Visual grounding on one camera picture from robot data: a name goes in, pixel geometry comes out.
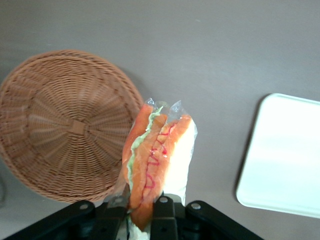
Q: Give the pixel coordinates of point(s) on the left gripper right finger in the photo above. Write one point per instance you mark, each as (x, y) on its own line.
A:
(163, 220)

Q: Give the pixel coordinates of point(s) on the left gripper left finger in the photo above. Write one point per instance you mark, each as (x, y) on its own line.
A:
(112, 217)

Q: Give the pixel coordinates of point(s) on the plastic-wrapped triangle sandwich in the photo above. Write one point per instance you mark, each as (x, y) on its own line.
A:
(160, 152)

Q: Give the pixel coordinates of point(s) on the round brown wicker basket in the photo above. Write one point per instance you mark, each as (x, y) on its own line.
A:
(62, 125)

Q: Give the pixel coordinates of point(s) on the beige plastic tray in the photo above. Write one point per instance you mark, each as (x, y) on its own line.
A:
(282, 155)

